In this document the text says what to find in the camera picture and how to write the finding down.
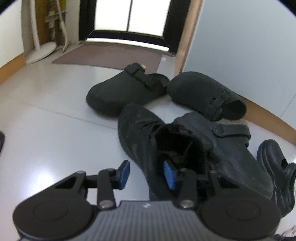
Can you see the brown door mat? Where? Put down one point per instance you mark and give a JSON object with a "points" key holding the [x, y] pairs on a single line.
{"points": [[104, 55]]}

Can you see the black framed glass door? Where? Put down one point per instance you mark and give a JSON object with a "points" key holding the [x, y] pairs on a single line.
{"points": [[124, 34]]}

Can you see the white fan stand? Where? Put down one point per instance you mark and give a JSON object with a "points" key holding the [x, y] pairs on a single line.
{"points": [[39, 52]]}

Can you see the dark grey buckle clog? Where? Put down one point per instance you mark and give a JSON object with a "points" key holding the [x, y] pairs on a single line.
{"points": [[194, 88], [108, 95]]}

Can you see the black printed slide slipper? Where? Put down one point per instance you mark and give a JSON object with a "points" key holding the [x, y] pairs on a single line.
{"points": [[1, 141]]}

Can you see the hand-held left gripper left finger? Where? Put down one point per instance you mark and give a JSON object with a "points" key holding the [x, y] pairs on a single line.
{"points": [[123, 175]]}

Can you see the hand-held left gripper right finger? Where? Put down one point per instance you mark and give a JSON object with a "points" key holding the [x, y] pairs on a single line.
{"points": [[168, 175]]}

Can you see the white curved pipe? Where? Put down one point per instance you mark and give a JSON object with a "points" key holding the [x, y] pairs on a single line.
{"points": [[63, 30]]}

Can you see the black chunky rubber clog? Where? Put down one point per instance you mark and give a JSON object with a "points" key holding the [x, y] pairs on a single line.
{"points": [[272, 157], [231, 136]]}

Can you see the black lace-up sneaker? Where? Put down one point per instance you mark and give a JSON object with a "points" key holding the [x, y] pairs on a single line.
{"points": [[138, 129]]}

